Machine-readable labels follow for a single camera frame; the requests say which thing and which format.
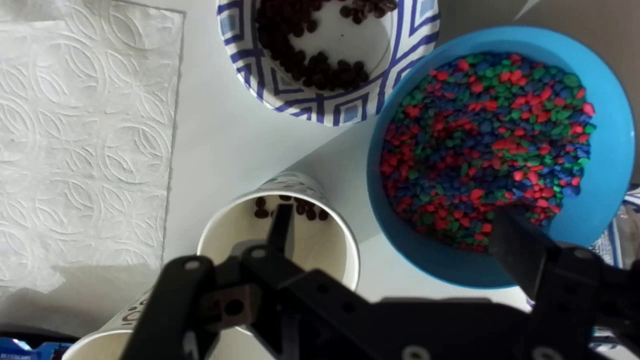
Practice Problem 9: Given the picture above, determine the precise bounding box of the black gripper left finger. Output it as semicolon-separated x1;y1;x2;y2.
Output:
120;202;375;360

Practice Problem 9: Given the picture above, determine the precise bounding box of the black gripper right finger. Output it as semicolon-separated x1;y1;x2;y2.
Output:
490;209;640;337

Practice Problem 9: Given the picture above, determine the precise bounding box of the printed paper coffee cup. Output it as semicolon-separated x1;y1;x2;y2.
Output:
193;173;361;296

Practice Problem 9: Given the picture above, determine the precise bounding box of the blue plastic bowl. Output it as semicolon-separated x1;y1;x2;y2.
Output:
364;24;637;291

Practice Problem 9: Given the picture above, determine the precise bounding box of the coffee beans pile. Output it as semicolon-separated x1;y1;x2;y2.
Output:
254;0;399;94

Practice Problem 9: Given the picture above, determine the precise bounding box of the blue snack packet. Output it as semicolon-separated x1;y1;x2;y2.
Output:
0;331;76;360

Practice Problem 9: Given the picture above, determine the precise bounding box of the coloured beads pile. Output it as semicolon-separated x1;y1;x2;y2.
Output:
377;52;595;255

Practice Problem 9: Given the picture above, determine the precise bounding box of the white paper napkin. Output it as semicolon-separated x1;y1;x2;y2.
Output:
0;0;187;296

